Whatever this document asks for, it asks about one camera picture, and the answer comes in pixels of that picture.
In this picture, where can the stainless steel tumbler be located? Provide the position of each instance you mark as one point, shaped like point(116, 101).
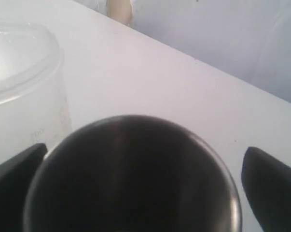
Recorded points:
point(132, 174)

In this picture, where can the frosted translucent plastic cup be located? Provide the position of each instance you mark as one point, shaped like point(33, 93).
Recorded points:
point(33, 102)

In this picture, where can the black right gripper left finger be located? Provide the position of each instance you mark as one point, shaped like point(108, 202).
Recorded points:
point(15, 177)

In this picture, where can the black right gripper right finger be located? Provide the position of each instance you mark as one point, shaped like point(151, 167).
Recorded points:
point(267, 185)

